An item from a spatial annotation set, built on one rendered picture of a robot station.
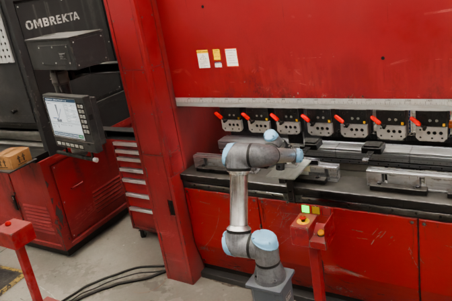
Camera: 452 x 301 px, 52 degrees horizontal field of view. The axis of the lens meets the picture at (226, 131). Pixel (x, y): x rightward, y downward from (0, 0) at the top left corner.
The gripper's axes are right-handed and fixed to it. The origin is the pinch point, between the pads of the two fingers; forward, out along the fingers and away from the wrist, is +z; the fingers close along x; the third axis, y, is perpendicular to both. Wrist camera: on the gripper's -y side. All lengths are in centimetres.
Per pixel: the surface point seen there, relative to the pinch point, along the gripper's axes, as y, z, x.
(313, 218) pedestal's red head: -29.6, 4.6, -20.1
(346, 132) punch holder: 18.8, -10.2, -33.5
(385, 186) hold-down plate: -3, 11, -54
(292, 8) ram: 65, -64, -9
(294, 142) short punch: 14.9, -0.3, 0.6
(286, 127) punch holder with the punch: 20.1, -10.1, 4.1
